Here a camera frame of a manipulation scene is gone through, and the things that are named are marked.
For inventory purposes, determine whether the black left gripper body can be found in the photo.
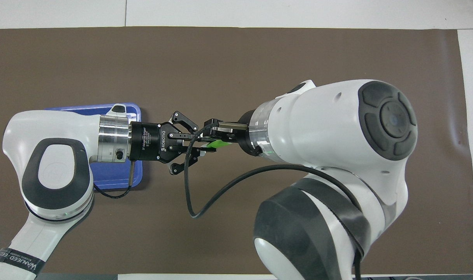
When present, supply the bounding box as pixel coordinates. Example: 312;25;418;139
128;122;177;164

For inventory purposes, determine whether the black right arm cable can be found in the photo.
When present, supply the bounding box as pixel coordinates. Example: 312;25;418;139
184;124;362;280

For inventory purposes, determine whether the brown table mat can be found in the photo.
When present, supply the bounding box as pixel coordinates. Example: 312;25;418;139
0;26;473;275

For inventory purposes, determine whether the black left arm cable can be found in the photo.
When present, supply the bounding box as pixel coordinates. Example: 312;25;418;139
93;161;135;199

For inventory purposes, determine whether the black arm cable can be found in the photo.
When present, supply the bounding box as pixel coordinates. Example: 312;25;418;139
93;161;135;199
184;124;362;280

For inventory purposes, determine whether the green pen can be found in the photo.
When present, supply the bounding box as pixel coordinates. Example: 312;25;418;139
206;140;231;151

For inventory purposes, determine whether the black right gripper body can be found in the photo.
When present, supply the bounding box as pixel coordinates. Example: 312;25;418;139
236;110;261;157

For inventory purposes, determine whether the blue plastic tray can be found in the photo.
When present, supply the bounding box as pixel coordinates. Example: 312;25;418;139
44;103;143;190

